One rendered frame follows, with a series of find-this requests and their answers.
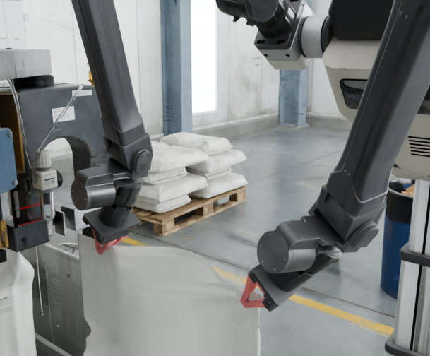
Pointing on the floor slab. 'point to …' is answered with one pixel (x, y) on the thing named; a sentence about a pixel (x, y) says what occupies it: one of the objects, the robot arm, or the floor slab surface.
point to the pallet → (167, 225)
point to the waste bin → (397, 234)
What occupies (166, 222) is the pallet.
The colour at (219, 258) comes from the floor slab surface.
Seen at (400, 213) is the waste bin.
